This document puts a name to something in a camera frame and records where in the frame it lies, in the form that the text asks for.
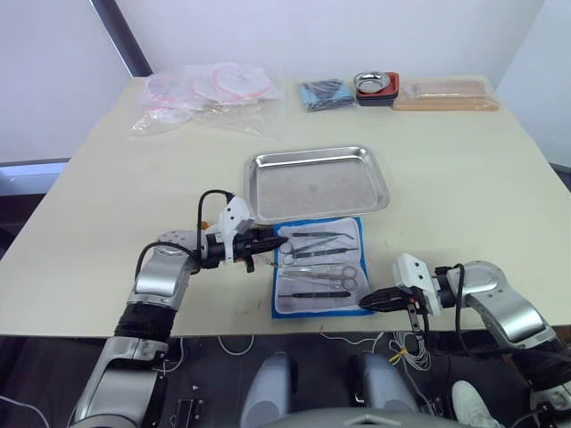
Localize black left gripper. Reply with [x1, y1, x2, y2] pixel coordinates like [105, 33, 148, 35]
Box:
[231, 227, 291, 275]

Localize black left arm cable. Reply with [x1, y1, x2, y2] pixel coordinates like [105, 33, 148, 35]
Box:
[136, 190, 236, 287]

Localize red plastic tray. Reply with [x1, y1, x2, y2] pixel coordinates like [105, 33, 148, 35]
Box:
[355, 71, 401, 101]

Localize plastic bags with pink tubing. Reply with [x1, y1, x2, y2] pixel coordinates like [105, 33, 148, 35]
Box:
[130, 61, 287, 140]

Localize folded blue dark pack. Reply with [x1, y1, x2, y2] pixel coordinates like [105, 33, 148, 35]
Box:
[298, 78, 360, 112]

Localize dark scalpel handle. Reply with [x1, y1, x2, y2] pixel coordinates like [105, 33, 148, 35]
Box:
[277, 290, 352, 300]

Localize blue surgical instrument pack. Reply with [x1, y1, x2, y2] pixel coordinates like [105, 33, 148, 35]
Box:
[269, 215, 377, 320]

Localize small round metal bowl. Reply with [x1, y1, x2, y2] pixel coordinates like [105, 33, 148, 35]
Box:
[353, 71, 392, 96]

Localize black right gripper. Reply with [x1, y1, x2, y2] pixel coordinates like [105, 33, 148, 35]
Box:
[359, 286, 432, 334]

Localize silver ring handled scissors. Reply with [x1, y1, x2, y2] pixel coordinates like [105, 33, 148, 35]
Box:
[282, 265, 359, 280]

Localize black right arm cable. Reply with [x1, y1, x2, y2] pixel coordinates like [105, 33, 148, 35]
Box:
[451, 262, 571, 360]

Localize curved tip metal tweezers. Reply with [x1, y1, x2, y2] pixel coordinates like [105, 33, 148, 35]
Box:
[291, 228, 359, 241]

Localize white shoe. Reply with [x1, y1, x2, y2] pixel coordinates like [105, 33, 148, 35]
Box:
[451, 380, 504, 428]

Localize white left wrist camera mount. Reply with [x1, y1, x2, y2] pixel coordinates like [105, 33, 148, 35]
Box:
[217, 196, 257, 265]

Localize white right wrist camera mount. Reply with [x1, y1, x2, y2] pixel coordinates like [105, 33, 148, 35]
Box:
[391, 252, 443, 318]

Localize straight dark metal forceps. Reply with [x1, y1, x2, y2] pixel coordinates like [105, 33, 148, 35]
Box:
[294, 237, 341, 253]

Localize silver ring handled clamp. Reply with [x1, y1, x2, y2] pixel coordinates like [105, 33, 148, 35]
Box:
[285, 270, 360, 292]

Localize black slanted pillar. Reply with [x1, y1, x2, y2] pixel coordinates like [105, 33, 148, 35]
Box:
[87, 0, 153, 78]

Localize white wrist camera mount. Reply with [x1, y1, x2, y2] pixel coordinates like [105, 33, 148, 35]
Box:
[217, 196, 257, 265]
[391, 252, 443, 318]

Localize dark side furniture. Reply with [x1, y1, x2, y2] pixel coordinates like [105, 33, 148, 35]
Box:
[0, 157, 71, 198]

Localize white tangled floor wires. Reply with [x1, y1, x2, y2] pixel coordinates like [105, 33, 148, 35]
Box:
[386, 331, 433, 372]

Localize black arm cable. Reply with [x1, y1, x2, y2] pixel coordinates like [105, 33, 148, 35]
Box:
[136, 190, 236, 287]
[451, 262, 571, 360]

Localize grey rounded robot leg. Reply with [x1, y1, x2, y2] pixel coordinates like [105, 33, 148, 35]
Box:
[239, 351, 301, 428]
[347, 352, 419, 415]

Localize dark plastic tray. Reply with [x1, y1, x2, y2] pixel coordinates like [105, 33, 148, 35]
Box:
[357, 95, 399, 109]

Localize rectangular metal tray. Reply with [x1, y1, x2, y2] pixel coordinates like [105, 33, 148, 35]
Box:
[243, 143, 392, 226]

